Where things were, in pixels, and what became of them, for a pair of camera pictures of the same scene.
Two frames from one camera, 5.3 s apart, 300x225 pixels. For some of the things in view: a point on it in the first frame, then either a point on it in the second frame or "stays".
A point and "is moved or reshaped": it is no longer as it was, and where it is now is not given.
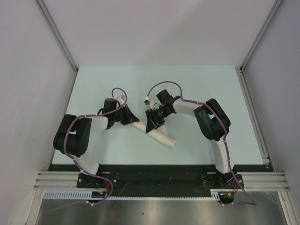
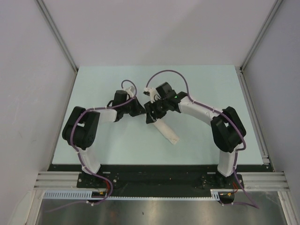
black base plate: x=130 y=181 stays
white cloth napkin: x=159 y=132 is moved or reshaped
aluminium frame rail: x=56 y=180 stays
